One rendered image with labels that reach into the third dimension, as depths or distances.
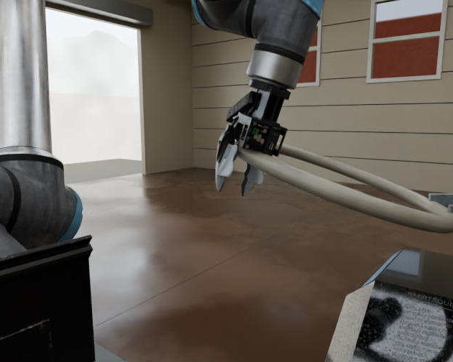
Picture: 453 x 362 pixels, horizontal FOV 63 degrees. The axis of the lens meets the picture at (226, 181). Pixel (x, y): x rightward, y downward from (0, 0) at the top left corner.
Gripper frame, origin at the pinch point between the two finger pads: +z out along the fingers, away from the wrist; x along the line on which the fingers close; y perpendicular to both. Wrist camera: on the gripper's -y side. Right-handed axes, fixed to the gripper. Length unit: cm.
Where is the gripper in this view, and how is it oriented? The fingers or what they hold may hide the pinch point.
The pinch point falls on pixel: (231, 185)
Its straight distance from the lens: 72.0
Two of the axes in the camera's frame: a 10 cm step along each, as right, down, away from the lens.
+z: -3.0, 9.3, 2.1
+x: 9.0, 2.0, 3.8
